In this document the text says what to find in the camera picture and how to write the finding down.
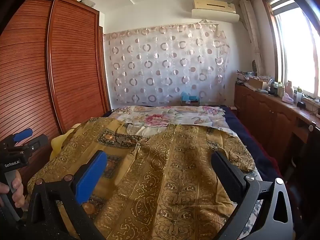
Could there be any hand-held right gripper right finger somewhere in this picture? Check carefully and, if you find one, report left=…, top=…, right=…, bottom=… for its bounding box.
left=211, top=151, right=294, bottom=240

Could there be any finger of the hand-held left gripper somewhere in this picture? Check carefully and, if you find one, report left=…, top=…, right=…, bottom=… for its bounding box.
left=12, top=128, right=33, bottom=143
left=24, top=134, right=48, bottom=155

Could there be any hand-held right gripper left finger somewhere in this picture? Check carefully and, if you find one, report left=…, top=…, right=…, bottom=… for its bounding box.
left=19, top=150, right=108, bottom=240

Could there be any golden patterned garment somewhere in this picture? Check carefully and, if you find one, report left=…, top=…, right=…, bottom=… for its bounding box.
left=26, top=117, right=256, bottom=240

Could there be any person's left hand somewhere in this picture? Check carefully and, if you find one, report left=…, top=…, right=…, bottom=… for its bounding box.
left=0, top=177, right=25, bottom=208

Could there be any yellow cloth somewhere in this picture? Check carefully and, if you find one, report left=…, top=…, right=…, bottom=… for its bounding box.
left=50, top=127, right=75, bottom=160

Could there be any navy blue blanket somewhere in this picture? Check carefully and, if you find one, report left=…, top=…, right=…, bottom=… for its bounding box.
left=220, top=106, right=285, bottom=183

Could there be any wooden side cabinet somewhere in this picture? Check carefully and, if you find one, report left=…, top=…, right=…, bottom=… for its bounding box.
left=234, top=82, right=320, bottom=175

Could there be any blue toy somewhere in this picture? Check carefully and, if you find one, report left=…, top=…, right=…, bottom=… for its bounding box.
left=180, top=92, right=200, bottom=105

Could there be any wooden louvered wardrobe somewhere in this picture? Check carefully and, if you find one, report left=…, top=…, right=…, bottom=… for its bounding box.
left=0, top=0, right=112, bottom=180

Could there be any cardboard box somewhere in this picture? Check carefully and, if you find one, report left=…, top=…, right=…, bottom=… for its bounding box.
left=247, top=76, right=270, bottom=89

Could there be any pile of printed cloths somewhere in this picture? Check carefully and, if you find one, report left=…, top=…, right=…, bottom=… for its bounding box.
left=236, top=69, right=272, bottom=83

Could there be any pink figurine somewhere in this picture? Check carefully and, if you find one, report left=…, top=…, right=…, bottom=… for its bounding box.
left=282, top=80, right=295, bottom=103

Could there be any lace curtain with circles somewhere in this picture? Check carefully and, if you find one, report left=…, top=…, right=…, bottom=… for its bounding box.
left=103, top=21, right=232, bottom=108

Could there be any window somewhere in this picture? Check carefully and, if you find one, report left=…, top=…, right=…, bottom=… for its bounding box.
left=261, top=0, right=320, bottom=95

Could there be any white window curtain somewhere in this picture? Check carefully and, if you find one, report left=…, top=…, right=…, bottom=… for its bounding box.
left=239, top=0, right=267, bottom=73

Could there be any white air conditioner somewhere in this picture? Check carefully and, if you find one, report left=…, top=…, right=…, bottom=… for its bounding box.
left=191, top=0, right=240, bottom=22

